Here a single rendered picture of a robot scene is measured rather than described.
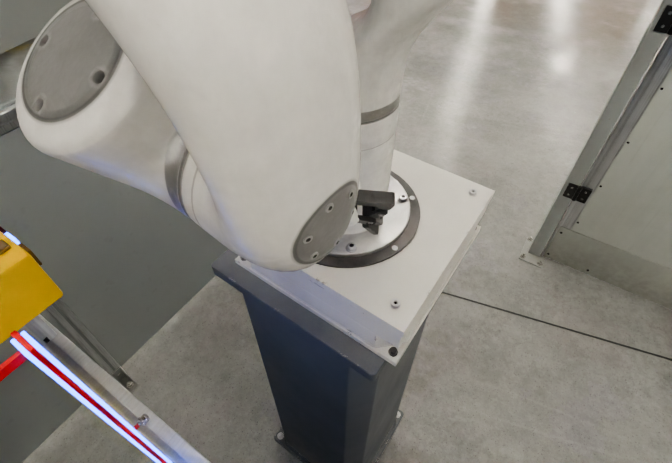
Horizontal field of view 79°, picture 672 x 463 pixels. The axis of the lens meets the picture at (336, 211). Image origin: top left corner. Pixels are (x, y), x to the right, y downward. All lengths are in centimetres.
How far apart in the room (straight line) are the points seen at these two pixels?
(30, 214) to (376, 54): 96
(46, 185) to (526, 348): 161
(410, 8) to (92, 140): 26
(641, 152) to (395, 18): 138
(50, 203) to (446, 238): 94
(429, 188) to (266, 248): 50
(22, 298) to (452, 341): 139
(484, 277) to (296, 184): 175
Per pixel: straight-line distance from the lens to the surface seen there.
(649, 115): 161
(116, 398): 70
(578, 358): 183
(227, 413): 157
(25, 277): 62
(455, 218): 62
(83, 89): 20
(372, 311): 50
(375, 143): 47
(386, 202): 37
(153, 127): 20
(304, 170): 15
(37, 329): 78
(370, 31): 39
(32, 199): 118
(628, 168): 171
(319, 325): 60
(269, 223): 16
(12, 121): 109
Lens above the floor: 146
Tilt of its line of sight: 46 degrees down
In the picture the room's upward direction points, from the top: straight up
